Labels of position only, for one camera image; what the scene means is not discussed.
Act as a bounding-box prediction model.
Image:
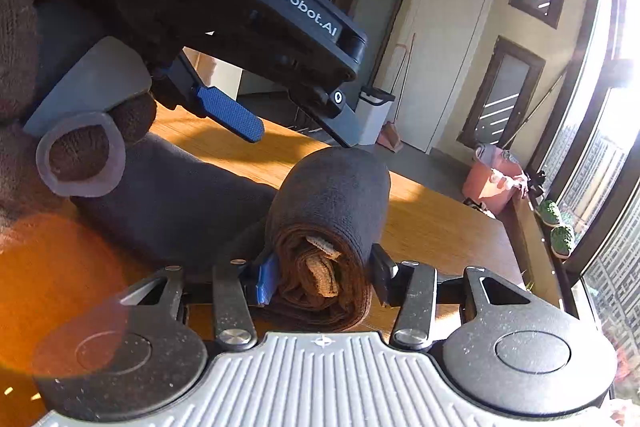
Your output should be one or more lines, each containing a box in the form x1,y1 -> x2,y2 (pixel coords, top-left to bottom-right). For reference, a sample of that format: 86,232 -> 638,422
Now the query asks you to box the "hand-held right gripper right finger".
369,244 -> 532,352

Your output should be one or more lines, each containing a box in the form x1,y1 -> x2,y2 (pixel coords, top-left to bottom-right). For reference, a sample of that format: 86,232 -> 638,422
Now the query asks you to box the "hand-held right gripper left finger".
119,257 -> 282,354

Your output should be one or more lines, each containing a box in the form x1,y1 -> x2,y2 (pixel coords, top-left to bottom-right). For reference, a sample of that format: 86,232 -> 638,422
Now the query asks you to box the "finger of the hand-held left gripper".
286,79 -> 361,150
151,49 -> 266,144

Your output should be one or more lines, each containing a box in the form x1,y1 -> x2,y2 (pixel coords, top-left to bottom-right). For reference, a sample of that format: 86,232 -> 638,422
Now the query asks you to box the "white trash bin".
356,86 -> 396,148

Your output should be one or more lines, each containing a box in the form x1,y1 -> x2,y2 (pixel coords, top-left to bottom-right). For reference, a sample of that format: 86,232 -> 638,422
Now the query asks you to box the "pink bucket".
461,157 -> 523,214

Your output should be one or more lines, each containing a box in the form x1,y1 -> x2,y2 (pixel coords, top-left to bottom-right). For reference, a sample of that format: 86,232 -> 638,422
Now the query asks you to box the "small black item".
524,168 -> 549,198

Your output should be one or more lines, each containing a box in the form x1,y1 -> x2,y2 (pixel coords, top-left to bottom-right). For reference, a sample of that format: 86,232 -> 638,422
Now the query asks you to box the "mop stick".
500,71 -> 570,148

